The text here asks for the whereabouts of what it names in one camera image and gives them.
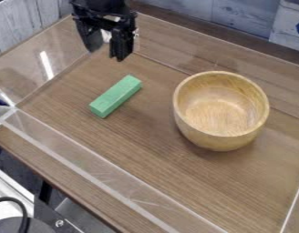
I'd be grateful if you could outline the white box with blue mark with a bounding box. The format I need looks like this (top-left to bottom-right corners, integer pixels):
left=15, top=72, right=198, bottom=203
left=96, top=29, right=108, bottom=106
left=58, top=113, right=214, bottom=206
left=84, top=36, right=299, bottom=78
left=269, top=0, right=299, bottom=51

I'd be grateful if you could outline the clear acrylic corner bracket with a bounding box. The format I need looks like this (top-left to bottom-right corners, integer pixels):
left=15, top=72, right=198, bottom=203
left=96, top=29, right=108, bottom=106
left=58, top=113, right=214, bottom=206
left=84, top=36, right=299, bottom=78
left=102, top=29, right=112, bottom=44

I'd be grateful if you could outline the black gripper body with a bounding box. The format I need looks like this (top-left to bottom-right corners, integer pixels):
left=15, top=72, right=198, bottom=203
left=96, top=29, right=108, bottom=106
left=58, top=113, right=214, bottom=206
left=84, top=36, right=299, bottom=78
left=70, top=0, right=138, bottom=32

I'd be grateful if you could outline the brown wooden bowl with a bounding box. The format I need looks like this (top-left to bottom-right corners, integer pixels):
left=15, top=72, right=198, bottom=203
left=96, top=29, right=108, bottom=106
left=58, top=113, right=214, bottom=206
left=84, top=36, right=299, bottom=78
left=173, top=71, right=270, bottom=151

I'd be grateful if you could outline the grey metal base plate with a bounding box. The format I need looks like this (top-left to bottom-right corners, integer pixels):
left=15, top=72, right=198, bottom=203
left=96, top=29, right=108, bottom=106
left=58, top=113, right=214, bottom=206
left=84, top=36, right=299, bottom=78
left=49, top=198, right=116, bottom=233

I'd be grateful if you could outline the green rectangular block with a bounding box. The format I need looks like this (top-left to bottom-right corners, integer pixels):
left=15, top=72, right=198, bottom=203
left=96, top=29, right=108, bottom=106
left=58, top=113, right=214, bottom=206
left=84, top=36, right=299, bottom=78
left=88, top=75, right=143, bottom=118

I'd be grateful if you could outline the black cable loop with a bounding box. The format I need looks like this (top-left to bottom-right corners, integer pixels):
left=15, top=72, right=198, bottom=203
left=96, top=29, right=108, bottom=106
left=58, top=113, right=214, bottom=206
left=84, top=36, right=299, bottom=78
left=0, top=196, right=32, bottom=233

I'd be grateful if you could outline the black table leg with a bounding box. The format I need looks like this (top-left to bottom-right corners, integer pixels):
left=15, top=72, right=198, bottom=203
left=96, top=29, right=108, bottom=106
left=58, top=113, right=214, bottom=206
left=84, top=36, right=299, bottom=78
left=39, top=181, right=53, bottom=205

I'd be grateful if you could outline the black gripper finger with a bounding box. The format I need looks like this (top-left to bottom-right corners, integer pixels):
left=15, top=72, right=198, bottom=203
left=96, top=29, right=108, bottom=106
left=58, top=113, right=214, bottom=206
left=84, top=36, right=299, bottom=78
left=75, top=19, right=103, bottom=53
left=110, top=27, right=135, bottom=62

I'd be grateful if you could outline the clear acrylic table barrier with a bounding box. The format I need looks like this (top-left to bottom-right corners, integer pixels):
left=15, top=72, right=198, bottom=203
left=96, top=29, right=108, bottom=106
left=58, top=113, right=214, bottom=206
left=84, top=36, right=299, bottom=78
left=0, top=15, right=299, bottom=233

